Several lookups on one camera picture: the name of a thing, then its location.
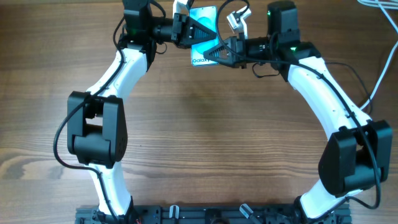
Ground white cable bundle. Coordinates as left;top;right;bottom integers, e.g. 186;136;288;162
356;0;398;34

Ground white power strip cord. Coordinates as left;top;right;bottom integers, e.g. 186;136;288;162
359;40;398;111

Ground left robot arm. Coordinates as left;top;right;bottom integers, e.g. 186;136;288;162
66;1;216;223

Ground turquoise screen Galaxy smartphone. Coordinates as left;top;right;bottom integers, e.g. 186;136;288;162
189;6;219;67

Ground black USB charging cable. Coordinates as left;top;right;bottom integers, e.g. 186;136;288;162
325;61;373;114

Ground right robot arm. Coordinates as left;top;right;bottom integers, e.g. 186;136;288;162
204;1;393;223

